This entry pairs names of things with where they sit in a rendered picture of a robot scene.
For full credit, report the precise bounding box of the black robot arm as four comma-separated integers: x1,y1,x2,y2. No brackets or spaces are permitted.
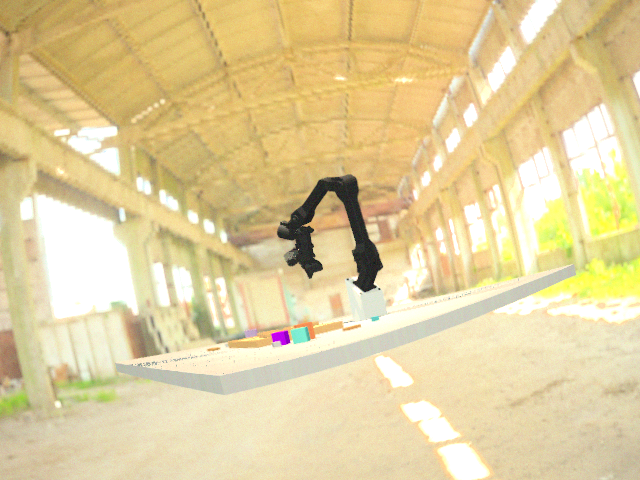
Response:
277,174,383,292

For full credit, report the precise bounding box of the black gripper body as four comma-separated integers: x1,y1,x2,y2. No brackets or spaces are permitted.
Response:
293,241,323,274

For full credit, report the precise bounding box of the pale yellow square board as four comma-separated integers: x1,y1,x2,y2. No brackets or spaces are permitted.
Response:
227,321,343,349

